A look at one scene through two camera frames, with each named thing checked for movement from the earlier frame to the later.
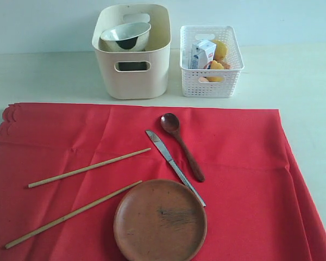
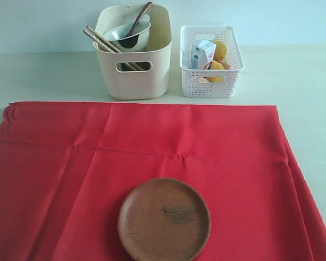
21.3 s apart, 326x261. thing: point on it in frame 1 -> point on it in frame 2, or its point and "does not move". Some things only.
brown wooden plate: (160, 219) does not move
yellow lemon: (221, 50) does not move
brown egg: (203, 79) does not move
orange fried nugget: (226, 66) does not move
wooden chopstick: (41, 182) -> (136, 64)
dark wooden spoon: (170, 122) -> (130, 40)
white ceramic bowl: (127, 37) does not move
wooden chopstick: (72, 215) -> (105, 47)
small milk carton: (202, 53) does not move
